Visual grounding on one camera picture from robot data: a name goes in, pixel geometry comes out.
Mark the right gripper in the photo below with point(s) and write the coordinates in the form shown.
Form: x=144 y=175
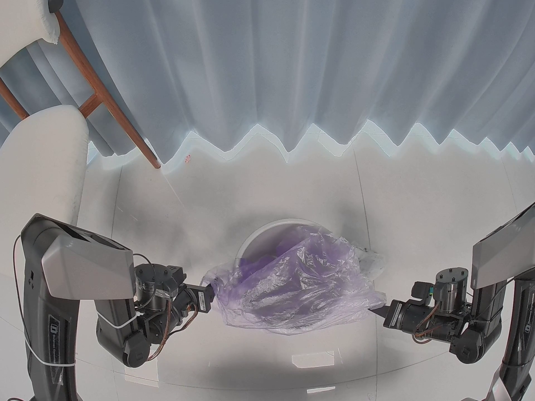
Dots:
x=407 y=318

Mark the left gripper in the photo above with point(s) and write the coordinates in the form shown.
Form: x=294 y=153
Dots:
x=192 y=301

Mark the purple plastic bag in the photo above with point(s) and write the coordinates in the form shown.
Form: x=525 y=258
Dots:
x=292 y=290

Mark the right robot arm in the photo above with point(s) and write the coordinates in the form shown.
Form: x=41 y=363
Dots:
x=497 y=257

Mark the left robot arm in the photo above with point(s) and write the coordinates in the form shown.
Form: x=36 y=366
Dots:
x=83 y=265

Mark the white trash bin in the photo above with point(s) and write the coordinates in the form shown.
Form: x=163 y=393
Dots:
x=261 y=240

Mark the white cushioned wooden chair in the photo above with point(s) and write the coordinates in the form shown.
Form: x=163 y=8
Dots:
x=41 y=161

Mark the pale blue curtain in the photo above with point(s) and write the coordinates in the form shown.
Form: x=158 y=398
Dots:
x=292 y=57

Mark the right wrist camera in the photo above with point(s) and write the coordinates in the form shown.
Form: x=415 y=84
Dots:
x=420 y=290

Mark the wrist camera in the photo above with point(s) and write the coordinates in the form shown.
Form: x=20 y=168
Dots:
x=420 y=290
x=175 y=275

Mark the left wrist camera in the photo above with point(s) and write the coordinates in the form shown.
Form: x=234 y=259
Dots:
x=175 y=275

